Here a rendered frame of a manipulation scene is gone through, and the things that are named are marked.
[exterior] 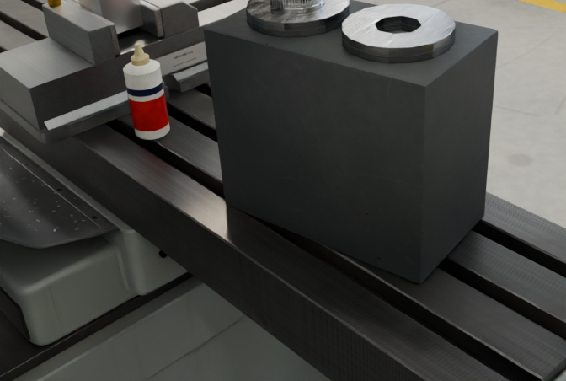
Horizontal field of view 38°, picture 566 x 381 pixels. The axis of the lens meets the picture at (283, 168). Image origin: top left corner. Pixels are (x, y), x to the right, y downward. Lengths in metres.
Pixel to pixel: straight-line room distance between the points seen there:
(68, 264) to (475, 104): 0.50
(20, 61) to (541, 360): 0.67
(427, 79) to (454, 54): 0.05
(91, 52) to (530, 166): 1.84
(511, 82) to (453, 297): 2.44
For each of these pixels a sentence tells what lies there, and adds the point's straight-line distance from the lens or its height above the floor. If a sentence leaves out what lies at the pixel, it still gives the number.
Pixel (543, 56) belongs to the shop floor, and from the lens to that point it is 3.32.
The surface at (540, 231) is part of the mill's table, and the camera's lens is 0.78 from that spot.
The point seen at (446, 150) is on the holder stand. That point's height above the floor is 1.03.
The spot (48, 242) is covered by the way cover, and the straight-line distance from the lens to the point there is 0.90.
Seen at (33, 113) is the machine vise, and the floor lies 0.95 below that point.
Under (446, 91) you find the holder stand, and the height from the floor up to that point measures 1.09.
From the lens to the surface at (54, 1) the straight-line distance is 1.05.
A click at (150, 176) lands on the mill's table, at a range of 0.87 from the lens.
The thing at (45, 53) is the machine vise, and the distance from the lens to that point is 1.03.
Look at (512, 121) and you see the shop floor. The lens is 2.84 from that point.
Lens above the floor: 1.37
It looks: 32 degrees down
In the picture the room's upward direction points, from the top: 5 degrees counter-clockwise
